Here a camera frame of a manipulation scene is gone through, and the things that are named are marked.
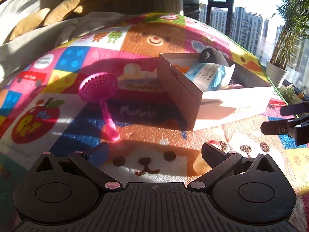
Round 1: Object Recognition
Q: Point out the round pink cartoon tin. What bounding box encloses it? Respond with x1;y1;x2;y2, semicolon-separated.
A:
226;84;244;90

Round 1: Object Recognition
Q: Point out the white potted palm plant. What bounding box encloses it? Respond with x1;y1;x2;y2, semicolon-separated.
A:
266;0;308;87

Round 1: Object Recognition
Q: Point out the orange toy piece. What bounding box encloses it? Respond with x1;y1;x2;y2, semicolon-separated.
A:
174;64;191;74

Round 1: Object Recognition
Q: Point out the pink cat figurine toy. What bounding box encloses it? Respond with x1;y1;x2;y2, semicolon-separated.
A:
193;154;212;175

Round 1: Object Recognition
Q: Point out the pink toy strainer scoop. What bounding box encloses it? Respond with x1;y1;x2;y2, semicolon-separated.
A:
78;72;120;142

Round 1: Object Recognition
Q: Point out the beige blanket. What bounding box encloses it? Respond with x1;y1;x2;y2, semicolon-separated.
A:
1;12;128;87

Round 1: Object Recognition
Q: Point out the black plush toy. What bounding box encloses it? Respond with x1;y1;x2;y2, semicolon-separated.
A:
199;48;229;67

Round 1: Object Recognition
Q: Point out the blue white tissue pack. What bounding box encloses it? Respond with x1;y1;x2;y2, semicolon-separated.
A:
185;62;236;92

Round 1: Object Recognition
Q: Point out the white cardboard box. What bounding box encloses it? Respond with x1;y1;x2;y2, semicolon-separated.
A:
157;53;273;131

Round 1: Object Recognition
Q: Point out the small potted plant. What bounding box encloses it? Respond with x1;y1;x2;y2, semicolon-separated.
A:
280;84;297;105

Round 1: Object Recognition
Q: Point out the colourful cartoon play mat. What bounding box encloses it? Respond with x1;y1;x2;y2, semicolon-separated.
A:
1;13;308;231

